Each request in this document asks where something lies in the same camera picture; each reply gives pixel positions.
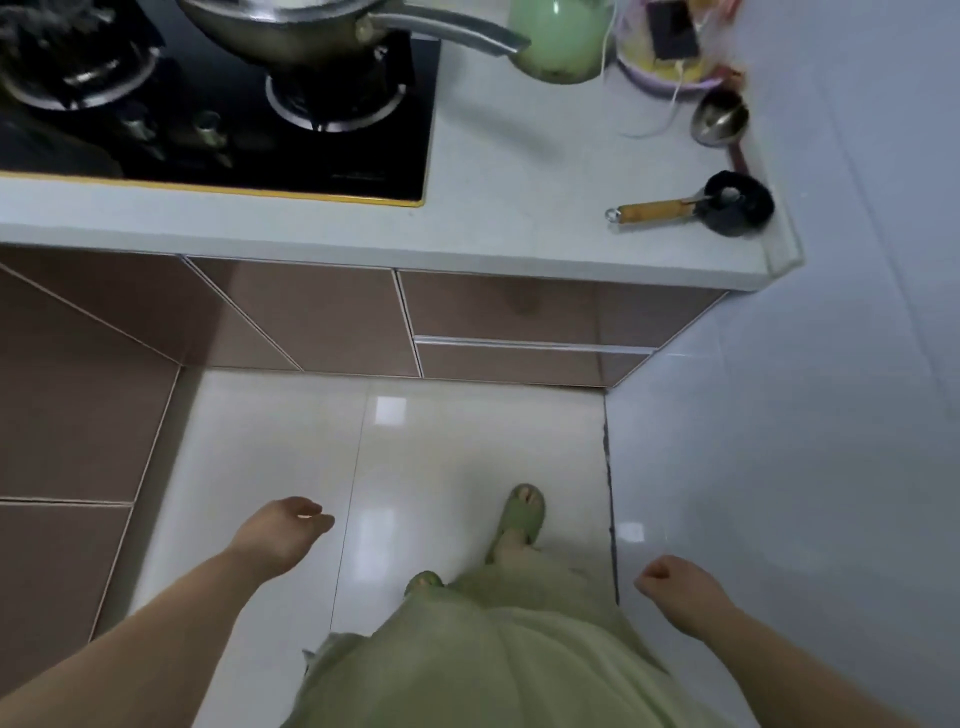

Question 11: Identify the person's left hand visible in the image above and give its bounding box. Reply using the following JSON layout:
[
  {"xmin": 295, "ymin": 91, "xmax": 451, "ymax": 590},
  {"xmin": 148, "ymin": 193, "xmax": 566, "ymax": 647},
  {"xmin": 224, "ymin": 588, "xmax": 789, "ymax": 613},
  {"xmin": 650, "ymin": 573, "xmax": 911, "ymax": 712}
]
[{"xmin": 225, "ymin": 495, "xmax": 336, "ymax": 581}]

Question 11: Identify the person's right hand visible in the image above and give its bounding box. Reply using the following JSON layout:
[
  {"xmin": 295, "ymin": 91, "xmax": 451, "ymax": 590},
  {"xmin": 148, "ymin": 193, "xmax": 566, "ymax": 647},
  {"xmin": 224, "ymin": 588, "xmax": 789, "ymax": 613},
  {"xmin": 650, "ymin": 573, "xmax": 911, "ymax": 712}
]
[{"xmin": 633, "ymin": 555, "xmax": 741, "ymax": 644}]

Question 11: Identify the person's left forearm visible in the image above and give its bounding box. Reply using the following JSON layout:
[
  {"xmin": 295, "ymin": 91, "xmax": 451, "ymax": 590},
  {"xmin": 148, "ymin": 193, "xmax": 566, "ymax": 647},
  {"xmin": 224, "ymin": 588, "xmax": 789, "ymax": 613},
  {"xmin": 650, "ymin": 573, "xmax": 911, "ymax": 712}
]
[{"xmin": 0, "ymin": 546, "xmax": 264, "ymax": 728}]

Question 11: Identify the person's right forearm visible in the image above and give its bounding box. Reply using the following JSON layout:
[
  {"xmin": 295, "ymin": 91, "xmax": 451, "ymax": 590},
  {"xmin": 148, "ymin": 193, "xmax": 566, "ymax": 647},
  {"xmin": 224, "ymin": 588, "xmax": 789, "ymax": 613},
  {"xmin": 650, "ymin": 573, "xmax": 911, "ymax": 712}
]
[{"xmin": 693, "ymin": 600, "xmax": 925, "ymax": 728}]

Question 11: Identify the person's leg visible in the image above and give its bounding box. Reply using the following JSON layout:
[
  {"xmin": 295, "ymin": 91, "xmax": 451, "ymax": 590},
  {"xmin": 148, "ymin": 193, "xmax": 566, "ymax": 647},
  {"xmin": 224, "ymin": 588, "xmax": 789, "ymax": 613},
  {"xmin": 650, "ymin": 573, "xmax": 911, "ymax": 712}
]
[{"xmin": 491, "ymin": 527, "xmax": 543, "ymax": 565}]

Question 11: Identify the light green dress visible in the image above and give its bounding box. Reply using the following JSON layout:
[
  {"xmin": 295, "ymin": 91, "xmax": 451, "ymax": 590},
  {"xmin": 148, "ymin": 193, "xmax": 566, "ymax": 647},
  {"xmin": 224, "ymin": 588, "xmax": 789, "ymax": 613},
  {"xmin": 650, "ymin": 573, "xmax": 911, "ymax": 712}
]
[{"xmin": 280, "ymin": 549, "xmax": 723, "ymax": 728}]

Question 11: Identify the brown cabinet door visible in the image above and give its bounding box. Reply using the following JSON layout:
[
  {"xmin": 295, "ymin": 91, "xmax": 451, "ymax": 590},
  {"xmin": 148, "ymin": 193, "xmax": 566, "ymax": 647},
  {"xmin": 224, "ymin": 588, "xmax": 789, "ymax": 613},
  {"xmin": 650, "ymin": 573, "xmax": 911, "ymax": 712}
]
[
  {"xmin": 0, "ymin": 264, "xmax": 183, "ymax": 504},
  {"xmin": 185, "ymin": 257, "xmax": 423, "ymax": 379},
  {"xmin": 0, "ymin": 246, "xmax": 303, "ymax": 374},
  {"xmin": 0, "ymin": 501, "xmax": 135, "ymax": 700}
]

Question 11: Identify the black glass gas stove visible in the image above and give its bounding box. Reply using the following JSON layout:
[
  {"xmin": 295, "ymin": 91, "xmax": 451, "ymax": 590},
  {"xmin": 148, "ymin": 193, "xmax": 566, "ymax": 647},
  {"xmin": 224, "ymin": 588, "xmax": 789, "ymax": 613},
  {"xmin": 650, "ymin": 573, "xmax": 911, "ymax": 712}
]
[{"xmin": 0, "ymin": 0, "xmax": 444, "ymax": 210}]

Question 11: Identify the metal stove knob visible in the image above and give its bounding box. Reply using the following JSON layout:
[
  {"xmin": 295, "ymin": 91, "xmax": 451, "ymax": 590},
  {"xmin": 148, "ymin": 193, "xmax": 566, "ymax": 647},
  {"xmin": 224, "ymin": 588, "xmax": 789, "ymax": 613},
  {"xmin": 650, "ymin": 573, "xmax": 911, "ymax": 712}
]
[
  {"xmin": 190, "ymin": 110, "xmax": 235, "ymax": 164},
  {"xmin": 118, "ymin": 100, "xmax": 164, "ymax": 156}
]

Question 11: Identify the black burner grate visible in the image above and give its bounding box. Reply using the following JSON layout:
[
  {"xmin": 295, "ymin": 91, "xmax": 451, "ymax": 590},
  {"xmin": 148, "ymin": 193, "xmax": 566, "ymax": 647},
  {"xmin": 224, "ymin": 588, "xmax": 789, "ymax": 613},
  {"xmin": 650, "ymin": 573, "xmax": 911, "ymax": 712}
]
[
  {"xmin": 265, "ymin": 43, "xmax": 411, "ymax": 135},
  {"xmin": 0, "ymin": 13, "xmax": 164, "ymax": 114}
]

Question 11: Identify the steel ladle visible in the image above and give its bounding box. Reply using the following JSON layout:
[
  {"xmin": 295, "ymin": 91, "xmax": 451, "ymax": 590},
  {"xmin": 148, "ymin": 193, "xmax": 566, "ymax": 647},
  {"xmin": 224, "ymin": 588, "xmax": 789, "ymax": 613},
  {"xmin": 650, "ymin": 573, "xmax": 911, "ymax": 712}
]
[{"xmin": 689, "ymin": 89, "xmax": 752, "ymax": 175}]

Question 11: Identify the pink plastic bowl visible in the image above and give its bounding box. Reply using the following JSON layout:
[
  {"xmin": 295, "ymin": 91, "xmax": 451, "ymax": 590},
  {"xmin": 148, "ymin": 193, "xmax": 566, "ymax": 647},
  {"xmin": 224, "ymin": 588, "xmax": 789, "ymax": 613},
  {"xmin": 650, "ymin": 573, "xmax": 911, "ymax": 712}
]
[{"xmin": 613, "ymin": 0, "xmax": 742, "ymax": 96}]

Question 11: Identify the light green kettle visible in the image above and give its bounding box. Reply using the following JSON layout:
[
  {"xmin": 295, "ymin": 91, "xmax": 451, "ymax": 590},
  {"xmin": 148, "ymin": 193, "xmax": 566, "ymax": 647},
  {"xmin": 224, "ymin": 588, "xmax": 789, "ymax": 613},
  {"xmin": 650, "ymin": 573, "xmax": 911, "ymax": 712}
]
[{"xmin": 506, "ymin": 0, "xmax": 614, "ymax": 86}]

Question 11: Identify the black flat device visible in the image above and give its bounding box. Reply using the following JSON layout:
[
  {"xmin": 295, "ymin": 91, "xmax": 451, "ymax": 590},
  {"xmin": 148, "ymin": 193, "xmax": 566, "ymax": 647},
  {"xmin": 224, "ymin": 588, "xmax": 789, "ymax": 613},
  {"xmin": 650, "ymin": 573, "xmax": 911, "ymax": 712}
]
[{"xmin": 647, "ymin": 0, "xmax": 704, "ymax": 60}]

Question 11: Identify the small black pan wooden handle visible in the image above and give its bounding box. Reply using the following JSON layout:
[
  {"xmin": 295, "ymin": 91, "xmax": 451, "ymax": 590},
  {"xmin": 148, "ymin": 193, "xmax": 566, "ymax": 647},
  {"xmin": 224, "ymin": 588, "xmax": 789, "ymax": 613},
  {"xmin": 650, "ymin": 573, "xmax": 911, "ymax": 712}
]
[{"xmin": 604, "ymin": 170, "xmax": 777, "ymax": 239}]

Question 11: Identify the white cable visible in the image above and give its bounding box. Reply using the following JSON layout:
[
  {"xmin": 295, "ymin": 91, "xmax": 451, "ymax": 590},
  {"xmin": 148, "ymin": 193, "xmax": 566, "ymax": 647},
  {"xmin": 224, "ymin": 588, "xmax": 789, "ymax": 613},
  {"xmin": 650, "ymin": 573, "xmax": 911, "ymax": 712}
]
[{"xmin": 598, "ymin": 21, "xmax": 689, "ymax": 142}]

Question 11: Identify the steel pot with long handle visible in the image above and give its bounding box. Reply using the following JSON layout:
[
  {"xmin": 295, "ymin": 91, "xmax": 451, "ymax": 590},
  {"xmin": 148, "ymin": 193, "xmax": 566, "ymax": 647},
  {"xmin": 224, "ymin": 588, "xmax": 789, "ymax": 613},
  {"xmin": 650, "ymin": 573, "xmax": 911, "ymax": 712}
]
[{"xmin": 175, "ymin": 0, "xmax": 533, "ymax": 74}]

